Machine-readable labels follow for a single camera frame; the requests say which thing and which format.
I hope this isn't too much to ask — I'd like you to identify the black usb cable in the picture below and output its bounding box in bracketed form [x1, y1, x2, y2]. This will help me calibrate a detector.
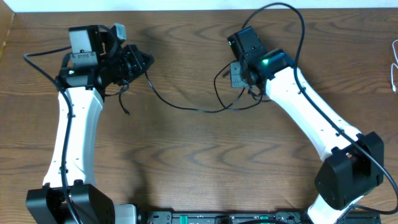
[118, 60, 265, 116]

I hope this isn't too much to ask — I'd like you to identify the white usb cable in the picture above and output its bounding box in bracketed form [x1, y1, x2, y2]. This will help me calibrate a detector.
[390, 39, 398, 94]

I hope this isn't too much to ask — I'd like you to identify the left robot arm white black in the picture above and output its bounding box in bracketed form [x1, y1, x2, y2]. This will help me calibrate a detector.
[26, 23, 154, 223]

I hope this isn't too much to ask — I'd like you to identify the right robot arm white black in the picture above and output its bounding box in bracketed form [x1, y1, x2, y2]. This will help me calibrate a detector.
[228, 27, 384, 223]

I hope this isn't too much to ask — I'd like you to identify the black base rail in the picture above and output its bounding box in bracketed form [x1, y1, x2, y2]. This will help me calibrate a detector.
[114, 203, 382, 224]

